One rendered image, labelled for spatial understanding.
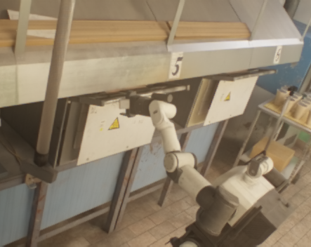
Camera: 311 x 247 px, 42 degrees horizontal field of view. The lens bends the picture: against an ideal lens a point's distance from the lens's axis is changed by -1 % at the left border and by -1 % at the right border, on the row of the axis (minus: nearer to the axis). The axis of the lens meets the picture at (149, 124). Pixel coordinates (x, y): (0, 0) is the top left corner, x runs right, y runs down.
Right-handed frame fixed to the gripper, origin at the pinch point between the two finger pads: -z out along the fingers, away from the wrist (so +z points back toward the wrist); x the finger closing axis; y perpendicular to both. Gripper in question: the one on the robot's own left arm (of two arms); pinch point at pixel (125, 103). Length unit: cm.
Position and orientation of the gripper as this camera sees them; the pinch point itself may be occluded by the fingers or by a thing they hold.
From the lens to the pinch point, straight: 193.9
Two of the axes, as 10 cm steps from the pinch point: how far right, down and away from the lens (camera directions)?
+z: 7.5, 1.5, -6.5
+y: -6.7, 1.8, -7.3
